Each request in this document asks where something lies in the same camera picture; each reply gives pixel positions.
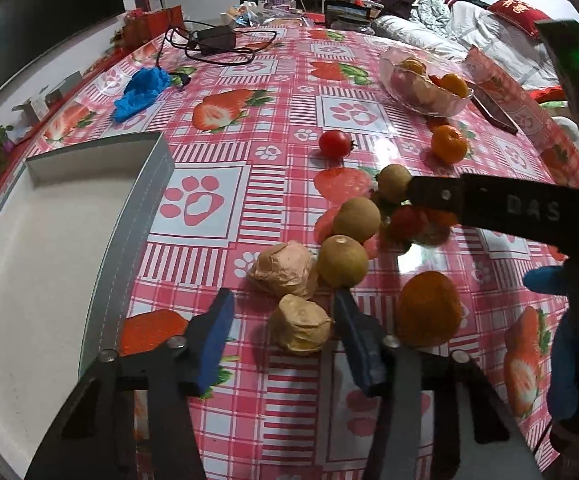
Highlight person's right hand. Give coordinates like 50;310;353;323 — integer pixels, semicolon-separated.
523;265;579;422

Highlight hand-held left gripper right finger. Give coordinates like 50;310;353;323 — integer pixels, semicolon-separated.
332;287;543;480

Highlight grey white blanket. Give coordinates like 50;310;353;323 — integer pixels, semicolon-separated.
409;0;463;36

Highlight white sofa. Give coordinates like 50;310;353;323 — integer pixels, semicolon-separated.
371;0;567;92

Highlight brown round pear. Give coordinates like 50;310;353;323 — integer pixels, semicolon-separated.
317;235;369;289

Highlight black power adapter with cable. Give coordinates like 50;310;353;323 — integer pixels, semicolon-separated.
156;20;278;92

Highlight black phone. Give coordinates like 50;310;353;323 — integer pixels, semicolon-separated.
471;92;519;135

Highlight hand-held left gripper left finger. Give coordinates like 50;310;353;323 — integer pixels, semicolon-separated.
24;287;235;480

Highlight strawberry plaid tablecloth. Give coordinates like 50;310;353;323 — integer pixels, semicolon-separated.
0;22;579;480

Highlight red tomato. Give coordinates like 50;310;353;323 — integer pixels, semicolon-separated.
384;205;430;242
318;130;357;159

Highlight brown kiwi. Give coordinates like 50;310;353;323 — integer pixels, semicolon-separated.
333;196;382;242
377;164;413;203

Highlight small open cardboard box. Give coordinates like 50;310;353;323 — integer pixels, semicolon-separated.
12;71;84;128

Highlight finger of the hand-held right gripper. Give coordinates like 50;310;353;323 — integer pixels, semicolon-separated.
407;173;579;257

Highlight black television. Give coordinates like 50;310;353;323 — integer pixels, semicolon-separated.
0;0;126;106

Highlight clear plastic bags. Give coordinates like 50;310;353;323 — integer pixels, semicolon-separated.
227;1;315;27

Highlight red patterned box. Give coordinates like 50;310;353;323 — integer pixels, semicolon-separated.
462;46;579;161

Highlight clear glass bowl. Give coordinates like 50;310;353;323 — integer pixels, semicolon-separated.
379;46;474;117

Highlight large orange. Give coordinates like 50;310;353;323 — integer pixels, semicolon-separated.
395;270;463;348

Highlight red cushion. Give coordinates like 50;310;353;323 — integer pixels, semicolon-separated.
488;0;550;39

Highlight black tablet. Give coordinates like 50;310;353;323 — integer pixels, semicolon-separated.
325;3;371;28

